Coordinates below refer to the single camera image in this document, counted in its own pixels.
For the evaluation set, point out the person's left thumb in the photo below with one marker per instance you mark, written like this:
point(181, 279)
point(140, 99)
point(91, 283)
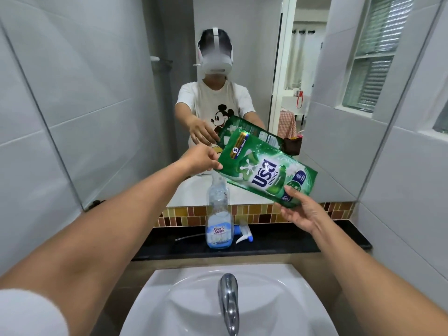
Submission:
point(213, 165)

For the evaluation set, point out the person's right forearm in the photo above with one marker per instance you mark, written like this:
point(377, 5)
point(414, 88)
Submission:
point(378, 283)

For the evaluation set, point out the green detergent refill pouch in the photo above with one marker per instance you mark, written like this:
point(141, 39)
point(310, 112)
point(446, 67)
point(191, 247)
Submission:
point(266, 167)

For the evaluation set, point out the white blue spray trigger head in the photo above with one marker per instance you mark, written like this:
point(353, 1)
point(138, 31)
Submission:
point(245, 234)

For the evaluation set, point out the white ceramic sink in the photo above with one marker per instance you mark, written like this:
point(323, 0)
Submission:
point(182, 304)

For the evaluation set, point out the person's right hand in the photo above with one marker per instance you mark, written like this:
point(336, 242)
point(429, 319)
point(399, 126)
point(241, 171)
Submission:
point(308, 216)

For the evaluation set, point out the person's right thumb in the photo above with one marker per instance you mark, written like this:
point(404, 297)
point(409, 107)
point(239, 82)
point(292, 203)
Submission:
point(295, 195)

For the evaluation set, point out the black stone ledge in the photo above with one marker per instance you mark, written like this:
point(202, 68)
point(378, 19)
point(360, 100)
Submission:
point(280, 241)

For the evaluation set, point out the person's left forearm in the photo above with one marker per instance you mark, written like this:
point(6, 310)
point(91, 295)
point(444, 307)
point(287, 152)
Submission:
point(105, 234)

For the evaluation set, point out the person's left hand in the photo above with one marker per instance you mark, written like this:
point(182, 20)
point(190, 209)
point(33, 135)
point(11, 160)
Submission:
point(196, 159)

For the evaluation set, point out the clear plastic spray bottle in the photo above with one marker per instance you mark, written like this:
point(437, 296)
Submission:
point(219, 223)

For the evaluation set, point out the white shirt sleeve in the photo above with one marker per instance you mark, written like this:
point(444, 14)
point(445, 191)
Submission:
point(28, 314)

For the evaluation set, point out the wall mirror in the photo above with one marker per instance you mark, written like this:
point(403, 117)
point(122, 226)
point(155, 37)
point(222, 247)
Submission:
point(105, 73)

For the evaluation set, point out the chrome faucet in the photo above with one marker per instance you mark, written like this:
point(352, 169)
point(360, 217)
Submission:
point(228, 297)

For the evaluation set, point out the brown mosaic tile strip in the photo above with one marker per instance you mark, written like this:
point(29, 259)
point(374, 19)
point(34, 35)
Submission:
point(252, 210)

